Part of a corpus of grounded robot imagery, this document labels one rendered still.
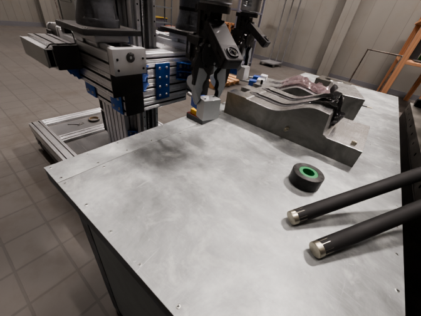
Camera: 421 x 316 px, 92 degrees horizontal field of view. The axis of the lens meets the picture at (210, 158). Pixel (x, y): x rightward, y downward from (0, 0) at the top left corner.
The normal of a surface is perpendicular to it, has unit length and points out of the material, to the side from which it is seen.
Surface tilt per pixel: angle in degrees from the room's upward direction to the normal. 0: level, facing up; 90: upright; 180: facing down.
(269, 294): 0
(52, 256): 0
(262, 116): 90
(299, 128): 90
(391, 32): 90
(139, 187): 0
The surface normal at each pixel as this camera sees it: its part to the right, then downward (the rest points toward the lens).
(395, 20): -0.63, 0.38
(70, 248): 0.13, -0.80
